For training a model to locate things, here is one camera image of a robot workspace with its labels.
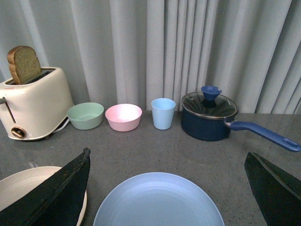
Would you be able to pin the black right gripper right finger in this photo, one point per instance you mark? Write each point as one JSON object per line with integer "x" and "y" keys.
{"x": 277, "y": 193}

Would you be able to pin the blue plate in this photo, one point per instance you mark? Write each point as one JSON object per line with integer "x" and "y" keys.
{"x": 158, "y": 199}

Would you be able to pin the cream toaster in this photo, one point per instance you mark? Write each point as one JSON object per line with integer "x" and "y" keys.
{"x": 35, "y": 110}

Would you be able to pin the brown bread slice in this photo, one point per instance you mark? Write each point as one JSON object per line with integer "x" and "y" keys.
{"x": 23, "y": 64}

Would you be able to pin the grey curtain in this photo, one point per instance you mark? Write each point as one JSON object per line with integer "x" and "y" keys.
{"x": 133, "y": 51}

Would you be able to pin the cream white plate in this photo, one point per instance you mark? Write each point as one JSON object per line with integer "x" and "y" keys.
{"x": 18, "y": 185}

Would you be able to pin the green bowl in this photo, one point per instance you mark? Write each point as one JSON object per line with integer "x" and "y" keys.
{"x": 86, "y": 116}

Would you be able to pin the light blue cup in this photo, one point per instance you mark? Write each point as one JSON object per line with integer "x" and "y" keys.
{"x": 162, "y": 113}

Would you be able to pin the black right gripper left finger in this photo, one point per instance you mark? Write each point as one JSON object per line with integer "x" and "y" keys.
{"x": 57, "y": 201}

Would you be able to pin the pink bowl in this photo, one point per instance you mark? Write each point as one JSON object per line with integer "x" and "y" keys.
{"x": 123, "y": 117}

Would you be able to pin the dark blue saucepan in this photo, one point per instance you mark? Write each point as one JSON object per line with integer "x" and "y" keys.
{"x": 213, "y": 129}

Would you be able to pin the glass pot lid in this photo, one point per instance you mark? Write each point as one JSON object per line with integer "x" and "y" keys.
{"x": 209, "y": 103}

